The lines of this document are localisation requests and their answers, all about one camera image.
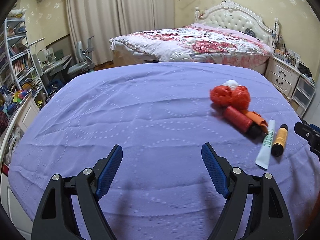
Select orange paper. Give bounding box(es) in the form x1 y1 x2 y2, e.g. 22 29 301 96
241 110 268 133

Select purple table cloth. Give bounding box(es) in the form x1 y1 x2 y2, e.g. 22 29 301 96
9 62 319 239

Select beige curtains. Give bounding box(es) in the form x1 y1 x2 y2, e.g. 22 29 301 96
66 0 175 64

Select white tissue ball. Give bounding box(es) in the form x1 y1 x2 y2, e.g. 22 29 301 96
222 80 240 90

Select white tufted bed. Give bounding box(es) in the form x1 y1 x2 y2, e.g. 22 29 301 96
110 0 274 74

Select yellow bottle black cap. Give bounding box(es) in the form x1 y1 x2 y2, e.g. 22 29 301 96
271 124 288 157

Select white green tube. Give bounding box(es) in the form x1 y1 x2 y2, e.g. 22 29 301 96
255 120 276 170

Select floral pink bedspread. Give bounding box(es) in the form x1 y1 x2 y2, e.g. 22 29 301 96
110 23 273 69

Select red can black cap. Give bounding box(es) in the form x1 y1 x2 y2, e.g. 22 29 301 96
223 106 262 139

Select white nightstand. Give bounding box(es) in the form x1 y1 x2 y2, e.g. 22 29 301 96
265 56 300 102

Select white bookshelf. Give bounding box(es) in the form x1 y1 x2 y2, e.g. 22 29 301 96
1 9 48 109

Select plastic drawer unit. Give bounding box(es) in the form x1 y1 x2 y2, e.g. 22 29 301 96
290 75 316 118

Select grey desk chair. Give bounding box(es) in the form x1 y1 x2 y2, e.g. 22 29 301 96
67 36 94 76

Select study desk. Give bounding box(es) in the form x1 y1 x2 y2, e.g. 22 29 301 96
29 37 73 91

